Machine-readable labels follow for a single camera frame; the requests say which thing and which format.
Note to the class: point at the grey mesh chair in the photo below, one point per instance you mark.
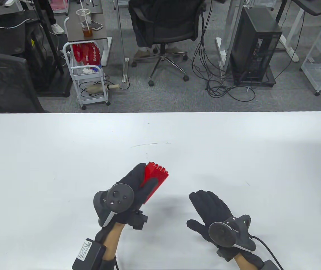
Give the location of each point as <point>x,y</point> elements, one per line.
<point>8,39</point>

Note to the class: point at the black swivel office chair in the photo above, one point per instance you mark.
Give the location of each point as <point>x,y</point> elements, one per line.
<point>177,36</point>

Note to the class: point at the stack of red toy bricks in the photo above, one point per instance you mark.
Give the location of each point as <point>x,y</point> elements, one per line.
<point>156,175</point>

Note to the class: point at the dark desk top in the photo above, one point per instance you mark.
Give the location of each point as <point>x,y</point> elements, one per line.
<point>315,7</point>

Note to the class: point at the red printed plastic bag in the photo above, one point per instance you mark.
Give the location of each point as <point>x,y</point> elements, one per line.
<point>86,53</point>

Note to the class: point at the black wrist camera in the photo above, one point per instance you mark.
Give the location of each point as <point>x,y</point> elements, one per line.
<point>138,220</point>
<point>223,253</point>

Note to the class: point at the white desk frame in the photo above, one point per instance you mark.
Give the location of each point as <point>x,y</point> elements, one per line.
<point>235,25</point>

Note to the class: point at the black labelled forearm box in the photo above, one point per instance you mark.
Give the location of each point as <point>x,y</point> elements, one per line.
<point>271,265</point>
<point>90,254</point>

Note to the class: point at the white rolling cart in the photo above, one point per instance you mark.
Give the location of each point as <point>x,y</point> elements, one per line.
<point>93,99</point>

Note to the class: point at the person's left hand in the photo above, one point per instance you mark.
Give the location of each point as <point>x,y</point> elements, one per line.
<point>138,174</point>

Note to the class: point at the grey tracking controller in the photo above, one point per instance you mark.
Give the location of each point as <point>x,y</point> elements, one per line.
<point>115,197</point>
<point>222,234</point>

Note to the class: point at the person's left forearm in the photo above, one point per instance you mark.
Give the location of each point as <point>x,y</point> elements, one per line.
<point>112,244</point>

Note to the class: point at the pink box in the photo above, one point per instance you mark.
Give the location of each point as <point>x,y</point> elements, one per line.
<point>58,4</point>

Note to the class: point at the aluminium frame post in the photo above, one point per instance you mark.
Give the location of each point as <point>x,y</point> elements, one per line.
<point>120,33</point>

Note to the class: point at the white desk leg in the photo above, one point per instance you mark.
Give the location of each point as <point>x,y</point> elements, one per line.
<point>291,52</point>

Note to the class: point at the black computer tower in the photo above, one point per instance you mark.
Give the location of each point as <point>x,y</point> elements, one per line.
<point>257,31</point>

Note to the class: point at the brown side table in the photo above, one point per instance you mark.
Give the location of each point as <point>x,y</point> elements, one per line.
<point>76,31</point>

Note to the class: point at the white drinking straw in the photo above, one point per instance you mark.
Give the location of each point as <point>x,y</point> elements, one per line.
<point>85,15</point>

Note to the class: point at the black tower dolly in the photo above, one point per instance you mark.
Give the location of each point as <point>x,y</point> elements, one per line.
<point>271,80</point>

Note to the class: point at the clear plastic drink cup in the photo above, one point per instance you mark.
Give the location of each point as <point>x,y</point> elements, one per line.
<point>87,33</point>

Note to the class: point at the black mesh office chair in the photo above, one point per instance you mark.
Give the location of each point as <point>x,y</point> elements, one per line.
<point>3,81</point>

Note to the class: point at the black floor stand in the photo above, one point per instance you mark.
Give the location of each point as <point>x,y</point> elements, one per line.
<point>56,88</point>

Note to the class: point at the person's right hand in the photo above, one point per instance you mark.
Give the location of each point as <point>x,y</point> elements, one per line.
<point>211,205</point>

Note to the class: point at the white and blue packet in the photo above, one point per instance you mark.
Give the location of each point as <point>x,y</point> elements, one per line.
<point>88,69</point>

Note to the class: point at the beige handheld tool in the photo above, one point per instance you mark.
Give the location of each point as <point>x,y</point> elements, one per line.
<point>98,89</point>

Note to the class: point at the smartphone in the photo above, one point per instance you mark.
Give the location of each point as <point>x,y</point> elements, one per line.
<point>96,26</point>

